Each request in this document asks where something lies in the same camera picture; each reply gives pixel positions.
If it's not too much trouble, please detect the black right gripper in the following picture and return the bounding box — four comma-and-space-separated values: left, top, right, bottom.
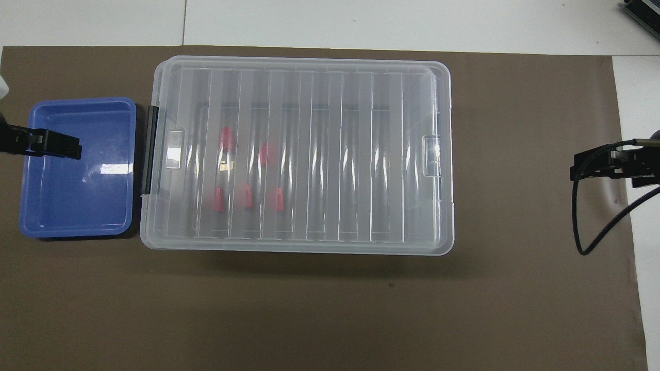
570, 131, 660, 189

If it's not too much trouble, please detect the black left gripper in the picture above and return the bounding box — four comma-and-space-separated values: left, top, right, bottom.
0, 112, 83, 160

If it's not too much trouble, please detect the clear ribbed box lid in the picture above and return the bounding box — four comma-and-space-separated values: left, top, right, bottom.
140, 55, 456, 256

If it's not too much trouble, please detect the blue plastic tray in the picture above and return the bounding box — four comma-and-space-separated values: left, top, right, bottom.
19, 97, 138, 239

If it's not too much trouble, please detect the black box latch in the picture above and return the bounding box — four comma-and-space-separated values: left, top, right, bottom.
141, 105, 159, 196

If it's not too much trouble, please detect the dark ribbed electronics box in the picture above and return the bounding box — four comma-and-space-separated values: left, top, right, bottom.
620, 0, 660, 41

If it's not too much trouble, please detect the clear plastic storage box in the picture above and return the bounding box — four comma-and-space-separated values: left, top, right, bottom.
139, 57, 455, 254

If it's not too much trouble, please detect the brown paper table mat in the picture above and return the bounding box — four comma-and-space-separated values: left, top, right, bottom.
0, 45, 649, 371

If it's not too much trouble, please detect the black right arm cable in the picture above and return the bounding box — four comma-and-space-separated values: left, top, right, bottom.
572, 138, 660, 256

